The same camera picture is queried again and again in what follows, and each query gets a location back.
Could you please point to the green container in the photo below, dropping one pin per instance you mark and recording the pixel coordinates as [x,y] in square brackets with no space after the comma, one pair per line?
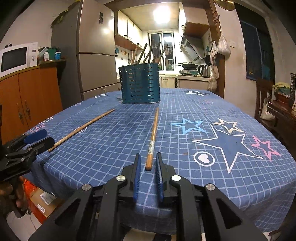
[51,52]

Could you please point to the dark wooden side table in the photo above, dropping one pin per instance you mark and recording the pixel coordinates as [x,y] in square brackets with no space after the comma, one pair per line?
[284,123]

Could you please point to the cardboard box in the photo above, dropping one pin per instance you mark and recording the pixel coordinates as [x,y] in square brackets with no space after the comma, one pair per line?
[45,202]

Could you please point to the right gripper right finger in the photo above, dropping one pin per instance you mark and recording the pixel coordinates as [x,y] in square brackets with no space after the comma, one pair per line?
[202,211]

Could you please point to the wooden chopstick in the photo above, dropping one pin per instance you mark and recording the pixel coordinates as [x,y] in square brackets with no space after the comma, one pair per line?
[134,54]
[160,57]
[61,141]
[142,53]
[148,56]
[156,53]
[148,164]

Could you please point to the teal perforated utensil holder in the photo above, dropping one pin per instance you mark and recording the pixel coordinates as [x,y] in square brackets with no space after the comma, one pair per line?
[140,83]

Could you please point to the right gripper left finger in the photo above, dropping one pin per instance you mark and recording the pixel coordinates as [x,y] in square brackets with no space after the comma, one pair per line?
[92,213]

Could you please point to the kitchen window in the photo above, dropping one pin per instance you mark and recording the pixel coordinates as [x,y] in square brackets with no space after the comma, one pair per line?
[167,62]

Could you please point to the range hood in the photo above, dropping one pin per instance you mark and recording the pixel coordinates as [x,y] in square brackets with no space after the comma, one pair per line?
[193,48]

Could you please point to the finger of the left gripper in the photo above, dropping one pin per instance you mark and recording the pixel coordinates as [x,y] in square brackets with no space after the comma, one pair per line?
[40,147]
[28,139]

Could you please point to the white plastic bag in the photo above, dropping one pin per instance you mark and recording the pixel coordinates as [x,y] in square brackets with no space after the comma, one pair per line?
[223,47]

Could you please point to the blue star tablecloth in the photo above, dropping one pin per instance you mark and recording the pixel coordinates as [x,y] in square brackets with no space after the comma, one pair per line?
[205,138]

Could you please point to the white medicine bottle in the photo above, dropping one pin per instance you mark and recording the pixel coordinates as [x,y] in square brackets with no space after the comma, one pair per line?
[46,56]

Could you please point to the wooden chair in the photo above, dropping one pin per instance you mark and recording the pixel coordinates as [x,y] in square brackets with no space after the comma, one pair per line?
[264,90]

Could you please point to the gold wall clock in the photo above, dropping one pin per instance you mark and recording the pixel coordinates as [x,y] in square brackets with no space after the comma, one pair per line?
[223,2]

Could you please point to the black product box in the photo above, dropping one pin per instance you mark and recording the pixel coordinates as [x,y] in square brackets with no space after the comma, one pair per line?
[292,89]

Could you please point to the dark window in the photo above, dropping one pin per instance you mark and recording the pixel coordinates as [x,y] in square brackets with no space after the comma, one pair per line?
[258,45]

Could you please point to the orange wooden cabinet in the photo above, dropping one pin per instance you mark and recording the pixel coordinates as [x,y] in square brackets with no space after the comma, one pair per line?
[28,97]

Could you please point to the electric kettle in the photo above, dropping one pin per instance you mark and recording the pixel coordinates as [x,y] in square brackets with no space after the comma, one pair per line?
[204,71]

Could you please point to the white microwave oven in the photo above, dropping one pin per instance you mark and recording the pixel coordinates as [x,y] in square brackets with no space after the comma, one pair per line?
[19,57]

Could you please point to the person left hand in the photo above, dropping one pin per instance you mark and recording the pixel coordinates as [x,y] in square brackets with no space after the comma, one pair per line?
[13,195]

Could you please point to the grey refrigerator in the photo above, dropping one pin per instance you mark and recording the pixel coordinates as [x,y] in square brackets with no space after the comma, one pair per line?
[85,36]

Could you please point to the black wok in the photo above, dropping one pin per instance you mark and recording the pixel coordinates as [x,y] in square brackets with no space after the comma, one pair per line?
[187,66]

